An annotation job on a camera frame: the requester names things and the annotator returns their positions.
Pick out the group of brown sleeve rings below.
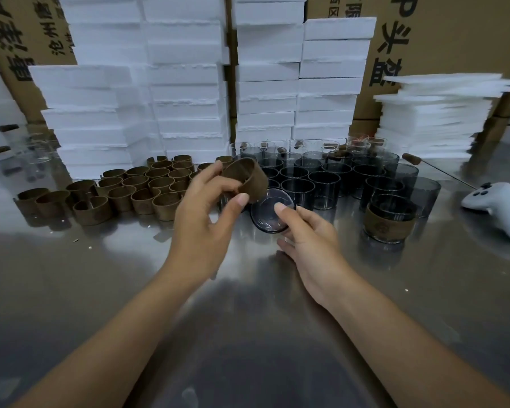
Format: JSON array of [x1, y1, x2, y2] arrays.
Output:
[[13, 155, 235, 227]]

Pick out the smoky transparent plastic cup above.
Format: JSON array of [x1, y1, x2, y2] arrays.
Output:
[[363, 193, 417, 244], [250, 187, 297, 234]]

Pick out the white game controller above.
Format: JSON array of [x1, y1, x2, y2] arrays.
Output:
[[461, 182, 510, 245]]

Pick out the person's left forearm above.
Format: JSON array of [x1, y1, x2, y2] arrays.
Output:
[[10, 267, 209, 408]]

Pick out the cluster of transparent plastic cups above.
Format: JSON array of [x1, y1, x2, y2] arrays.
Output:
[[219, 135, 442, 219]]

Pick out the tall stack white foam blocks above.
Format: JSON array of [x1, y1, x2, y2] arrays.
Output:
[[28, 0, 231, 179]]

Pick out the person's right forearm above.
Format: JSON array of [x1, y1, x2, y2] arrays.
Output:
[[322, 275, 510, 408]]

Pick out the brown sleeve ring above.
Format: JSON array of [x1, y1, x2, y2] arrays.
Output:
[[220, 158, 269, 205], [363, 204, 416, 241]]

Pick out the bunch of clear plastic cups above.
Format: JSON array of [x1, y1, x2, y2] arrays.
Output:
[[16, 131, 62, 164]]

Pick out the stack of thin foam sheets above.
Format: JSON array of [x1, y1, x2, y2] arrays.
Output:
[[373, 73, 510, 160]]

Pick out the person's left hand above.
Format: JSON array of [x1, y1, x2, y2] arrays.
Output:
[[161, 160, 252, 294]]

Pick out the brown-handled metal rod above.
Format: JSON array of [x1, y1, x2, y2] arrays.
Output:
[[402, 153, 475, 190]]

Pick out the large printed cardboard box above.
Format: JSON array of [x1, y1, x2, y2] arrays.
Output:
[[305, 0, 510, 120]]

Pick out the person's right hand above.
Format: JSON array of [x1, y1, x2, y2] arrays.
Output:
[[274, 202, 360, 311]]

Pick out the stepped stack white foam blocks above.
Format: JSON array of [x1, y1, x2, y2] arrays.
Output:
[[233, 0, 377, 143]]

